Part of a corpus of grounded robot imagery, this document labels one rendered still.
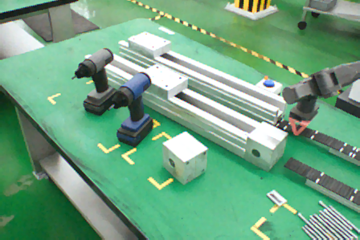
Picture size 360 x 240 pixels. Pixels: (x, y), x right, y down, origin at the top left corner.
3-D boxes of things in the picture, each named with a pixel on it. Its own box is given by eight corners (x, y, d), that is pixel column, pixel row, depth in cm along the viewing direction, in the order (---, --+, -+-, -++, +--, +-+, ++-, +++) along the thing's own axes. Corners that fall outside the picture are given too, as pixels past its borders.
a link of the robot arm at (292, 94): (341, 93, 106) (330, 66, 107) (314, 103, 101) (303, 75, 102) (313, 102, 117) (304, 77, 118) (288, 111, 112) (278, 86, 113)
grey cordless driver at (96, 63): (120, 99, 140) (116, 49, 127) (88, 127, 125) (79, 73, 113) (104, 94, 142) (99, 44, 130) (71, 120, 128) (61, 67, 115)
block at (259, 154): (285, 152, 118) (292, 129, 112) (267, 172, 110) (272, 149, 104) (262, 140, 122) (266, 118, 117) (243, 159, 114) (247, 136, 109)
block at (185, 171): (211, 168, 111) (214, 144, 105) (183, 185, 104) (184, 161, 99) (190, 150, 117) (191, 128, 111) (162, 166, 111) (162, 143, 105)
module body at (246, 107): (284, 118, 133) (288, 99, 128) (271, 131, 127) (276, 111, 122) (135, 51, 174) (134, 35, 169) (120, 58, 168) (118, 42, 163)
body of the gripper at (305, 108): (288, 115, 118) (292, 96, 114) (301, 102, 125) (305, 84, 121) (306, 123, 115) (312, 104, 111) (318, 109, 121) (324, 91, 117)
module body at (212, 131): (259, 143, 121) (262, 124, 116) (243, 159, 114) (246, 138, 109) (104, 65, 162) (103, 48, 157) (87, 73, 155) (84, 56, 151)
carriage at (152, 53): (171, 55, 159) (171, 41, 155) (153, 64, 152) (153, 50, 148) (145, 44, 168) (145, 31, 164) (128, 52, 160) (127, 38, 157)
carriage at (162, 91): (187, 93, 134) (188, 78, 130) (167, 106, 127) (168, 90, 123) (156, 79, 142) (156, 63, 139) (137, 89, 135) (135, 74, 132)
